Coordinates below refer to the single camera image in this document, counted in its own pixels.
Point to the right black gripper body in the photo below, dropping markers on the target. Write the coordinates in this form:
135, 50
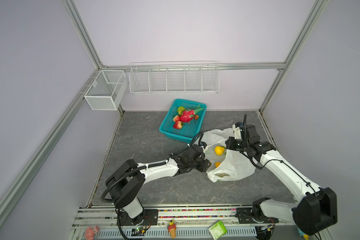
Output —
236, 145

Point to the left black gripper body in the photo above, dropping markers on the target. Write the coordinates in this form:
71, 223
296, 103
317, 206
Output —
200, 165

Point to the fake yellow lemon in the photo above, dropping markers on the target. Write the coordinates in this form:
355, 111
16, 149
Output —
219, 150

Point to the white plastic bag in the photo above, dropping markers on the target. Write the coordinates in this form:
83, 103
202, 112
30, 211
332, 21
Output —
232, 162

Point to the fake peach with leaves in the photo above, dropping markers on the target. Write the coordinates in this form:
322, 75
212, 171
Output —
178, 125

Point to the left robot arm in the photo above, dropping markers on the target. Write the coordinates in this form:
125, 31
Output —
123, 186

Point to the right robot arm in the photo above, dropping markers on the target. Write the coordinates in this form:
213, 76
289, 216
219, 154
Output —
315, 208

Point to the fake red dragon fruit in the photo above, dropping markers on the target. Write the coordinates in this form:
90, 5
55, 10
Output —
189, 114

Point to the fake red peach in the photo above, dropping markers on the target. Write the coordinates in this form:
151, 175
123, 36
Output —
176, 118

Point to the fake green fruit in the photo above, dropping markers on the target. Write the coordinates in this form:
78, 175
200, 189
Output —
180, 110

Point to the teal plastic basket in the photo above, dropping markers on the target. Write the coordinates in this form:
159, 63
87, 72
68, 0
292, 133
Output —
189, 130

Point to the toy ice cream cone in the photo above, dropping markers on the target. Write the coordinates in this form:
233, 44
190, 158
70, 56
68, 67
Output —
172, 229

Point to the green white box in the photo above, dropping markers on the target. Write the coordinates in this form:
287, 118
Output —
217, 230

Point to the blue toy ice cream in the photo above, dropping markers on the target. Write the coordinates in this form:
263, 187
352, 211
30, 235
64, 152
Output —
301, 234

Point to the pink toy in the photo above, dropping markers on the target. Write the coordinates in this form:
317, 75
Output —
91, 232

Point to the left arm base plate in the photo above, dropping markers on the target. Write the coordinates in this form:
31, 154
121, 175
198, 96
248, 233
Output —
146, 218

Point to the white wire shelf rack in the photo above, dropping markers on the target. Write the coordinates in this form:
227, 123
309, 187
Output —
174, 77

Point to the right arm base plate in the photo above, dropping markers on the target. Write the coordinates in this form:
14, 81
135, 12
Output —
246, 215

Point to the white mesh wall basket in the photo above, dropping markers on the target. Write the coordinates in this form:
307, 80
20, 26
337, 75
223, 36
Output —
106, 91

